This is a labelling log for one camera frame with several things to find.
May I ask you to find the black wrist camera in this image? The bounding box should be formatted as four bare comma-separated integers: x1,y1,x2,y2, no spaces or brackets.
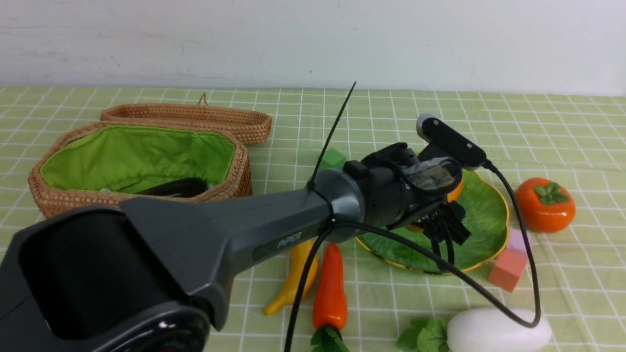
416,113,488,170

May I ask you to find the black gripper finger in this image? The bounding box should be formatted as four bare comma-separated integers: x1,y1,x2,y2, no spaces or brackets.
418,206,452,255

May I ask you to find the orange yellow mango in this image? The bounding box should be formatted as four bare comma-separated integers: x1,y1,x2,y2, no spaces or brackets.
405,180,464,233

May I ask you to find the black cable tie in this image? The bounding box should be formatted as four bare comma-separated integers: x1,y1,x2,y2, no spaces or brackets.
306,80,357,190

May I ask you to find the yellow banana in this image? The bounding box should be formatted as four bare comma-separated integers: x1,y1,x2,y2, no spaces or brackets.
263,240,313,316

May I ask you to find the orange carrot with green leaves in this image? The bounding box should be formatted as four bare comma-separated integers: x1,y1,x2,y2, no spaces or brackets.
311,243,349,352

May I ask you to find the green checkered tablecloth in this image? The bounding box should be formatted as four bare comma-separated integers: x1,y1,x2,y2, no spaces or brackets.
0,87,625,352

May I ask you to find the green leaf-shaped glass plate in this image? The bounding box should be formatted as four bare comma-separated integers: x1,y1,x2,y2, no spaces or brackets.
356,170,510,275

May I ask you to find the pink foam cube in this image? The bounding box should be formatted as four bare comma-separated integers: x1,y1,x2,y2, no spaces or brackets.
506,229,528,259

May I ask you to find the dark purple eggplant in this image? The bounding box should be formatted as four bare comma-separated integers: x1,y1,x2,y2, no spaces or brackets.
137,177,210,198

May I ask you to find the woven wicker basket green lining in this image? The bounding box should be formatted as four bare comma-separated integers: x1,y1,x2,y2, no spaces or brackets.
28,122,253,218

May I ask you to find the white radish with green leaves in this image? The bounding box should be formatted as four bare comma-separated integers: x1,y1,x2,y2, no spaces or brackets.
396,308,553,352

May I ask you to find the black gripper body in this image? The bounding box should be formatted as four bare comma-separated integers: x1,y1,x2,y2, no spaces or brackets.
343,142,463,229

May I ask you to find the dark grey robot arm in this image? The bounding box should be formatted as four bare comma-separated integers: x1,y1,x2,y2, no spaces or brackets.
1,143,465,352

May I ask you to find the green foam cube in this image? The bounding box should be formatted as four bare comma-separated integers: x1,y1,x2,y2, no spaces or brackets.
319,148,347,170

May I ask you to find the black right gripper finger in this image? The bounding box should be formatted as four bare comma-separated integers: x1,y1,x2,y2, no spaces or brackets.
443,201,471,245

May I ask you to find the woven wicker basket lid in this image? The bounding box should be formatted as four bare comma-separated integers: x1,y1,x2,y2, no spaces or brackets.
100,93,272,145

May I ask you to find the orange persimmon with green leaves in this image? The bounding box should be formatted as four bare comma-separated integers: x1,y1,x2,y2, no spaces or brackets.
515,177,577,233

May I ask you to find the salmon foam cube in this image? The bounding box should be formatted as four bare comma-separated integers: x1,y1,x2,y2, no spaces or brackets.
488,249,528,292

